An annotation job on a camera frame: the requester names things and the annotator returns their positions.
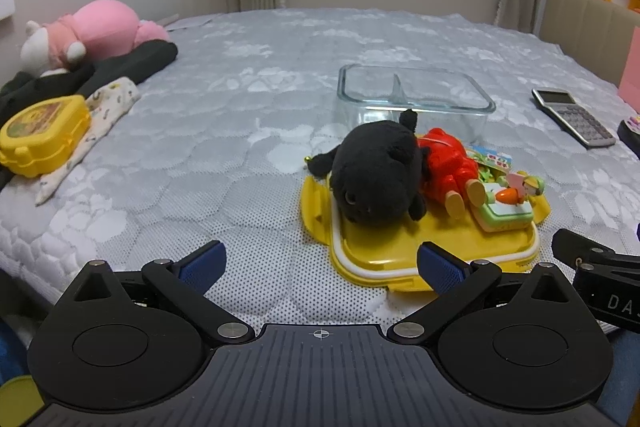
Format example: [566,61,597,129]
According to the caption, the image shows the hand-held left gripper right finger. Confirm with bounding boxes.
[387,242,590,349]

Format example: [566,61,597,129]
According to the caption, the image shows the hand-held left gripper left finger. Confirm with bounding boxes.
[52,241,256,349]

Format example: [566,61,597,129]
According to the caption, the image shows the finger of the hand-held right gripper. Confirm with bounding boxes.
[552,228,617,271]

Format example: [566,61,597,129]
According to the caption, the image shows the yellow container lid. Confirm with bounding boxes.
[300,172,551,294]

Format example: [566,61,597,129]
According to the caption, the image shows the green toy box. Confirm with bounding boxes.
[472,172,546,233]

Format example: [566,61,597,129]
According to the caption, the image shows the red toy figure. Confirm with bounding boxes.
[417,128,487,220]

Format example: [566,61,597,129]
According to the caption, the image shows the colourful toy card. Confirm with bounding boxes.
[465,146,516,180]

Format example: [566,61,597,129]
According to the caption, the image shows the black plush cat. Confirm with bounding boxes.
[306,109,428,224]

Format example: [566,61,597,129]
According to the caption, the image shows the clear glass container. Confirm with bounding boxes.
[337,63,497,148]

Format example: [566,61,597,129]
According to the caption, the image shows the dark round object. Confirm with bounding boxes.
[617,116,640,152]

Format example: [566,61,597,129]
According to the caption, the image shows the silver calculator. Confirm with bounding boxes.
[531,88,617,149]

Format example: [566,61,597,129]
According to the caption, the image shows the pink box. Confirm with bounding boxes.
[617,24,640,112]

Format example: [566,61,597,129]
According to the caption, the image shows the patterned white cloth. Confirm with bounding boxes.
[35,77,141,208]

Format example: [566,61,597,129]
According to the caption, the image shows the yellow plastic case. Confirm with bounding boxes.
[0,96,92,178]

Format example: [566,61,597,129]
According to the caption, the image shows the black cloth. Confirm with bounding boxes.
[0,41,179,122]

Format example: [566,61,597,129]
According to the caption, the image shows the beige padded headboard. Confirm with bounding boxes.
[537,0,640,88]

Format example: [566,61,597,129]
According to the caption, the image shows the pink plush toy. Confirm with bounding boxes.
[20,0,171,75]

